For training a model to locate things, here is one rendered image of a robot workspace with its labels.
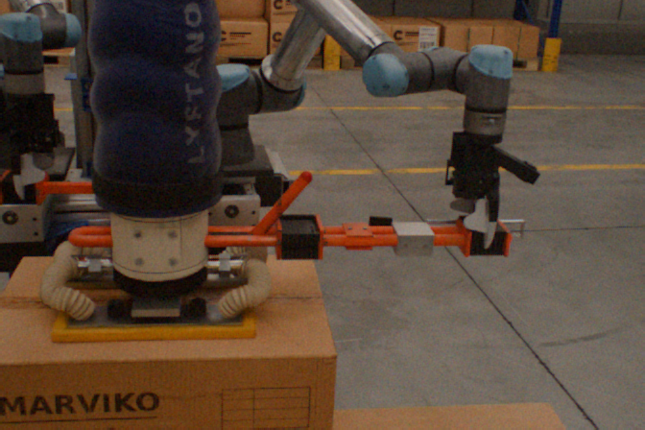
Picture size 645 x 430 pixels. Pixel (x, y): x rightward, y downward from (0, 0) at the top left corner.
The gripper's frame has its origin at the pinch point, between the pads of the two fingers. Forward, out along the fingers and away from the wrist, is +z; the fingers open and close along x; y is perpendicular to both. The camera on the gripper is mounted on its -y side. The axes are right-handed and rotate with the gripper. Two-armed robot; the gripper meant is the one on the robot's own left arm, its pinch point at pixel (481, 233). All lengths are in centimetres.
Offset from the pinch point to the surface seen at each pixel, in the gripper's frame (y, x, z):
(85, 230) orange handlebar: 73, -1, -1
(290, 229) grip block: 36.8, 1.4, -1.7
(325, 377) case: 31.8, 20.3, 17.3
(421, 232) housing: 12.5, 2.6, -1.4
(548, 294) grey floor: -103, -176, 108
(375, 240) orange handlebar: 21.3, 3.4, -0.3
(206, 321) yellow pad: 52, 13, 10
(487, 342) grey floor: -59, -135, 108
